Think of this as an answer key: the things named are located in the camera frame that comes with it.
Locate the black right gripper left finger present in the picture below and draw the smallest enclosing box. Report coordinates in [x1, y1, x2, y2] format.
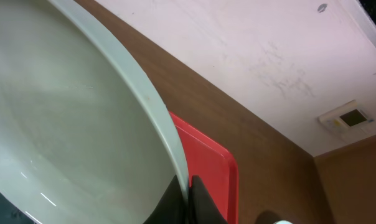
[144, 176, 186, 224]

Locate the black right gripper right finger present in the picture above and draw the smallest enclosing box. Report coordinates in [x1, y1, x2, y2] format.
[188, 175, 227, 224]

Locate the white plate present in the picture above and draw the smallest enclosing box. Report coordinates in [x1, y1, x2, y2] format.
[274, 220, 292, 224]

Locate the mint green plate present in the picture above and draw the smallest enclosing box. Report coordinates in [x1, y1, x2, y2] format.
[0, 1, 189, 223]

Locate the red plastic tray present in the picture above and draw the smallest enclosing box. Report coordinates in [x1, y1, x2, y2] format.
[170, 113, 239, 224]

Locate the dark green water tray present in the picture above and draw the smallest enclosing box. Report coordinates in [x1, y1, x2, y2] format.
[0, 193, 35, 224]

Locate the white wall outlet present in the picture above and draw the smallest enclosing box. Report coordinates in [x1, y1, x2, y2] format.
[317, 100, 375, 136]

